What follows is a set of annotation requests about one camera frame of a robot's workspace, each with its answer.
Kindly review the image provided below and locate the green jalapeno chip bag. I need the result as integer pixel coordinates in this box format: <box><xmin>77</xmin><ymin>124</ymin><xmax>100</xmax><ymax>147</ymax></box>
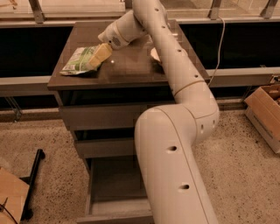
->
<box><xmin>60</xmin><ymin>46</ymin><xmax>102</xmax><ymax>76</ymax></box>

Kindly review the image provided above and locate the white power cable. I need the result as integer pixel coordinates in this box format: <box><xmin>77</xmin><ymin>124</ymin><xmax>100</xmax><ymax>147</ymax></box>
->
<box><xmin>207</xmin><ymin>17</ymin><xmax>227</xmax><ymax>88</ymax></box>

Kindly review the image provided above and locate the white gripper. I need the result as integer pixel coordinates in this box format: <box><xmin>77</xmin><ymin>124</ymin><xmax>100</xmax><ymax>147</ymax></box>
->
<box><xmin>87</xmin><ymin>22</ymin><xmax>129</xmax><ymax>69</ymax></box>

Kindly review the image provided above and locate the grey middle drawer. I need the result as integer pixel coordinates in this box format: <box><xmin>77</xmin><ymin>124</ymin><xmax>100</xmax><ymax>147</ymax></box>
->
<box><xmin>74</xmin><ymin>138</ymin><xmax>134</xmax><ymax>158</ymax></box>

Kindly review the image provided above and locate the cardboard box left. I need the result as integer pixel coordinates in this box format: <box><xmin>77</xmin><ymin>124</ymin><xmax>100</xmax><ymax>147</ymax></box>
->
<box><xmin>0</xmin><ymin>168</ymin><xmax>29</xmax><ymax>224</ymax></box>

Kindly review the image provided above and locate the grey top drawer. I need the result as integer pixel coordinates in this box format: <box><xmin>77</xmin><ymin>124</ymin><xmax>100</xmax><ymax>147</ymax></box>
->
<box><xmin>59</xmin><ymin>101</ymin><xmax>158</xmax><ymax>130</ymax></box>

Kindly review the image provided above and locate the cardboard box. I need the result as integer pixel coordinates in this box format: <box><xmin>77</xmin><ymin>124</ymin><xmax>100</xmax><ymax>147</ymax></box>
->
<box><xmin>0</xmin><ymin>168</ymin><xmax>29</xmax><ymax>224</ymax></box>
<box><xmin>245</xmin><ymin>84</ymin><xmax>280</xmax><ymax>153</ymax></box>

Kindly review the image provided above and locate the white paper bowl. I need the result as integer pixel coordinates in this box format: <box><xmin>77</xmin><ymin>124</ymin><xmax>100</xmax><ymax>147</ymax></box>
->
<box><xmin>150</xmin><ymin>48</ymin><xmax>161</xmax><ymax>63</ymax></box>

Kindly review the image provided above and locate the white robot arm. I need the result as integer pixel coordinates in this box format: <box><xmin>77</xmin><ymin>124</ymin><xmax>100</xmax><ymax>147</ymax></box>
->
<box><xmin>98</xmin><ymin>0</ymin><xmax>220</xmax><ymax>224</ymax></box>

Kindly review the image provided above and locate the cardboard box right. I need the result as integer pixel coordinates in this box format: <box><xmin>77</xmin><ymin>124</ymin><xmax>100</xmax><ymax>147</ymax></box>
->
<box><xmin>245</xmin><ymin>84</ymin><xmax>280</xmax><ymax>153</ymax></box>

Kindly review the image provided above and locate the grey open bottom drawer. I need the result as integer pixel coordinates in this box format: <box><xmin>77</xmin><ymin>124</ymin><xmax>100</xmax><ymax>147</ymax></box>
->
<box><xmin>77</xmin><ymin>156</ymin><xmax>154</xmax><ymax>224</ymax></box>

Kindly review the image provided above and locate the grey drawer cabinet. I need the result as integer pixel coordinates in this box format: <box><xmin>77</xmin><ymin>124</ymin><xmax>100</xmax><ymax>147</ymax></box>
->
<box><xmin>46</xmin><ymin>19</ymin><xmax>211</xmax><ymax>169</ymax></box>

